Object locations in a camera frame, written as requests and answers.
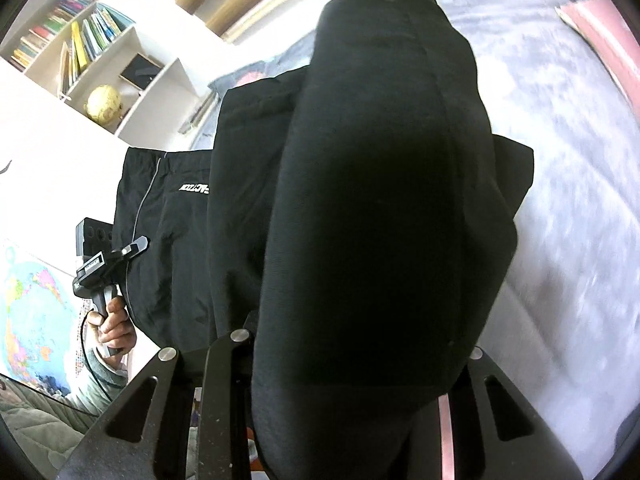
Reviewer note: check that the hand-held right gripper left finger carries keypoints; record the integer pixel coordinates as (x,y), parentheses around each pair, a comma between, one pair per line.
(225,370)

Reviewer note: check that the black hooded jacket grey stripe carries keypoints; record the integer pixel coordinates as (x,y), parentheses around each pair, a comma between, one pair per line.
(360,210)

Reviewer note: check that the person's left forearm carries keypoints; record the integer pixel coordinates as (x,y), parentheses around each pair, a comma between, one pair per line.
(95,390)

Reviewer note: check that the grey-blue plush printed blanket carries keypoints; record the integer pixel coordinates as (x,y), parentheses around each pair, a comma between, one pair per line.
(565,210)

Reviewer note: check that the row of thin colourful books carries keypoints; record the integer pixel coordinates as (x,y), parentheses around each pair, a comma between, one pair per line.
(50,25)

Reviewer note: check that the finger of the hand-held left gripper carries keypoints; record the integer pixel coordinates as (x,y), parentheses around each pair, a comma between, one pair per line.
(135,247)

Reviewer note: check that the pink pillow with white trim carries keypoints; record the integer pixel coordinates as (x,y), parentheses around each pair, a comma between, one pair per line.
(600,25)

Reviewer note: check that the black framed board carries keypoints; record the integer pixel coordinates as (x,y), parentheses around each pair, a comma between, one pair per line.
(141,72)

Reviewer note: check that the row of tall yellow-green books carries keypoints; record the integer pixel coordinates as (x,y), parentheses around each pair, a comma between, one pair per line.
(87,45)

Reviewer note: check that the white bookshelf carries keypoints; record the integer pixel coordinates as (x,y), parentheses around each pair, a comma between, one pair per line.
(165,90)

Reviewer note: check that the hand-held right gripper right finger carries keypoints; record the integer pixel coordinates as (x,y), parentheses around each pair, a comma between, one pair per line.
(480,385)

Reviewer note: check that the person's left hand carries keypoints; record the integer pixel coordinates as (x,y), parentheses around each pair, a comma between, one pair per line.
(117,330)

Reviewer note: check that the world map poster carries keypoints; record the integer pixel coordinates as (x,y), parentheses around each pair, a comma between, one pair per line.
(30,310)

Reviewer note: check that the yellow desk globe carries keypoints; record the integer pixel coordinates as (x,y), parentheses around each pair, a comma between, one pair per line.
(103,105)

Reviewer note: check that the person's quilted grey-green clothing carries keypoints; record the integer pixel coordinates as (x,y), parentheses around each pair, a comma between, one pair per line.
(35,435)

